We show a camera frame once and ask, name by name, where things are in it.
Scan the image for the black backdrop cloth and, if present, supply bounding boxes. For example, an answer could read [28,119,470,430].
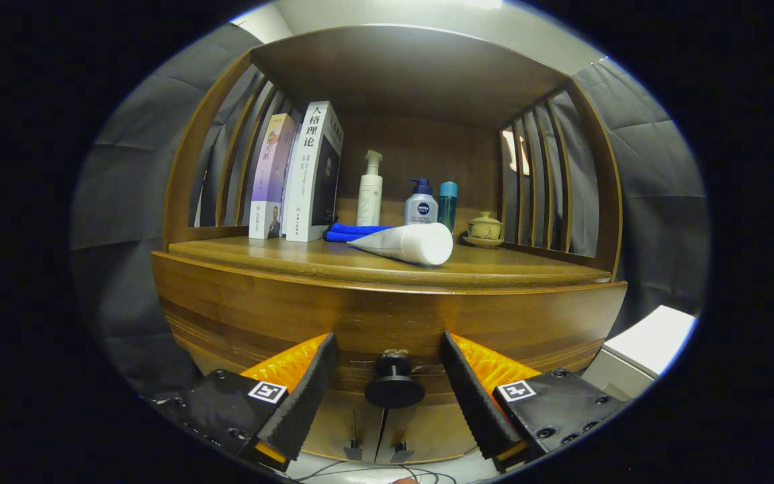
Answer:
[70,24,712,397]

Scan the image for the teal slim bottle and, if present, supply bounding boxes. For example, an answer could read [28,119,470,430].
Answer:
[437,181,459,235]

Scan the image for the blue folded cloth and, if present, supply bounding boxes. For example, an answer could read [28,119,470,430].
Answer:
[325,223,394,243]

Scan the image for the wooden cabinet door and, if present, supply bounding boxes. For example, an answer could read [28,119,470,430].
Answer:
[375,397,488,465]
[300,390,388,465]

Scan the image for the beige lidded teacup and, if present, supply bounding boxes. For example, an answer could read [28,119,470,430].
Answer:
[462,211,505,249]

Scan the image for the white bottle with blue cap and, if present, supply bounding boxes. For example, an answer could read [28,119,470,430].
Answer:
[404,177,439,226]

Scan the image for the thick white book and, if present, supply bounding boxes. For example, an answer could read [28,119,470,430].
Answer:
[283,101,345,243]

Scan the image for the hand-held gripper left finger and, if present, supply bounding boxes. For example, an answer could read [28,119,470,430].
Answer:
[152,333,339,471]

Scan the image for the brown wooden countertop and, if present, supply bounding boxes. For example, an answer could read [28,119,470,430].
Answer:
[167,234,613,291]

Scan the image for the white pump bottle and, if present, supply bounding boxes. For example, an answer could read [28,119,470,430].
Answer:
[356,149,384,227]

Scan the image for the white box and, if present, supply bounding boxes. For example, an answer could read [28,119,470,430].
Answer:
[580,305,698,402]

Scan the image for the brown wooden drawer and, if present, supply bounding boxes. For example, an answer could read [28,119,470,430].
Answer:
[150,251,628,411]

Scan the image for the brown wooden cabinet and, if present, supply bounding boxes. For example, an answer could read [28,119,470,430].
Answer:
[150,25,628,466]

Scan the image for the purple book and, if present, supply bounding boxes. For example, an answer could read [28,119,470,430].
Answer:
[249,113,297,241]

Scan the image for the black floor cables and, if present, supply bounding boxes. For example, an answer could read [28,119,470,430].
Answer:
[290,458,458,484]

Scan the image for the white squeeze tube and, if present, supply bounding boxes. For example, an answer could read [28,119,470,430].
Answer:
[348,223,454,267]

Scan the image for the black round drawer knob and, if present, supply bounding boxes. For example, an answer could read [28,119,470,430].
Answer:
[364,354,426,409]

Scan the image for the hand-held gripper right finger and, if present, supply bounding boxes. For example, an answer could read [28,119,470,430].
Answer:
[441,331,630,473]

